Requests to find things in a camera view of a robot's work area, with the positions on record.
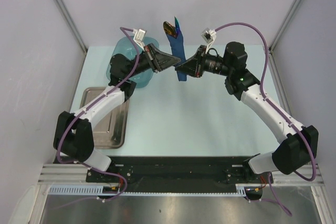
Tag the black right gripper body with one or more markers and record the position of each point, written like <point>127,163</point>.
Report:
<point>199,66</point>

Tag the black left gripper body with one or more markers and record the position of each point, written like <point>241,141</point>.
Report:
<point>148,49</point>

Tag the blue paper napkin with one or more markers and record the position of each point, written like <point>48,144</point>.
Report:
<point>176,41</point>

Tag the iridescent spoon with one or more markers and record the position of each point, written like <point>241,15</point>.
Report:
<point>168,28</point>

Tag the iridescent fork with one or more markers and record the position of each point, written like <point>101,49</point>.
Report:
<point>176,27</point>

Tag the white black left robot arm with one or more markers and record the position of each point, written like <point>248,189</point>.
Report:
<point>74,131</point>

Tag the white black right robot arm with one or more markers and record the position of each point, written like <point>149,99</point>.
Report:
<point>297,143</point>

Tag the metal tray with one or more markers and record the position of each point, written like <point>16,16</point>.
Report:
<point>110,131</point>

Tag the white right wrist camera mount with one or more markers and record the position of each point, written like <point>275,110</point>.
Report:
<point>209,36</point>

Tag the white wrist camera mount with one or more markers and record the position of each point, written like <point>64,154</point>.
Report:
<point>138,37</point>
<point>209,36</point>

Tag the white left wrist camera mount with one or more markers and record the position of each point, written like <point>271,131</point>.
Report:
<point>138,37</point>

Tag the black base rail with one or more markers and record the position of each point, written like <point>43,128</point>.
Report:
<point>200,175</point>

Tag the left aluminium frame post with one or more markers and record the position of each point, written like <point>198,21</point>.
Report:
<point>71,24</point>

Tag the white slotted cable duct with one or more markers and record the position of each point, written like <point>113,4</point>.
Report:
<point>75,190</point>

